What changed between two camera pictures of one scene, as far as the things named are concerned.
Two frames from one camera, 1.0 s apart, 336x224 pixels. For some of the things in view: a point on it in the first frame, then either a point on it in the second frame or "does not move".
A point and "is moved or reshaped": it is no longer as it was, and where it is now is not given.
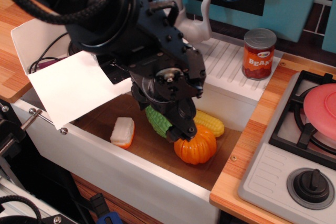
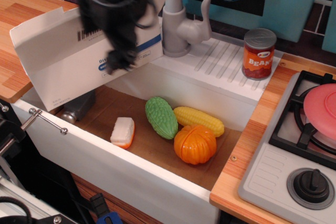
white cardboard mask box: x=71 y=84 is moved or reshaped
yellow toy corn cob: x=202 y=118 does not move
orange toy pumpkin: x=201 y=148 does not move
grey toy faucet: x=194 y=31 does not move
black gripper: x=170 y=93 -> x=124 y=52
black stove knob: x=311 y=188 does not move
